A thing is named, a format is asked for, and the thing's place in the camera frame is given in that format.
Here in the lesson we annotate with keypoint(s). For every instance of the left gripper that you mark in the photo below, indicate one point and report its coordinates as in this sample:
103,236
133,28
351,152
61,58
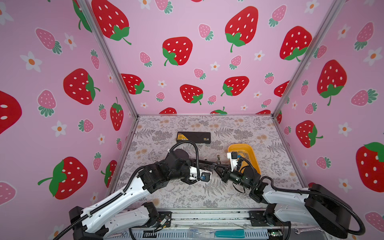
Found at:
194,167

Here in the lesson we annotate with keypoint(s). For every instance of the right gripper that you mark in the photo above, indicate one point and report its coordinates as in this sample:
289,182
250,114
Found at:
223,174

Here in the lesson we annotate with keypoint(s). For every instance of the black stapler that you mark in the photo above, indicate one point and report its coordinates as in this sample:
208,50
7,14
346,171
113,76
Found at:
207,165

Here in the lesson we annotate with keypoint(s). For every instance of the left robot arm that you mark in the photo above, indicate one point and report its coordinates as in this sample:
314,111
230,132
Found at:
109,217

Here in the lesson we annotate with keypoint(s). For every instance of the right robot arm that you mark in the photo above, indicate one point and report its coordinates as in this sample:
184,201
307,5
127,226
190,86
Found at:
315,206

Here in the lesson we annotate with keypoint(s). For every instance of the staple strips in tray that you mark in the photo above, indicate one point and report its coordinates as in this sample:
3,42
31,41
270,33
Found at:
246,156

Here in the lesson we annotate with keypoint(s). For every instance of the black tool case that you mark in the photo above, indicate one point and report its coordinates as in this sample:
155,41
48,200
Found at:
196,137

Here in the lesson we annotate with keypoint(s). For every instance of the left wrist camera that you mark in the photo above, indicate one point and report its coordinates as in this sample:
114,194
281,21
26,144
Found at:
205,176

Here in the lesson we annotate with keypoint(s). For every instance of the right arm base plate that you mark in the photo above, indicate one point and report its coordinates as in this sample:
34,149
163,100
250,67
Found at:
262,219

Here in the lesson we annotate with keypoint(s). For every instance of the teal handled tool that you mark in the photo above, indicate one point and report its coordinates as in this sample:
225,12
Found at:
233,234

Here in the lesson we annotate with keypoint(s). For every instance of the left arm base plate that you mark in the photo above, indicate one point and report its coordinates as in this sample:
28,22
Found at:
164,218

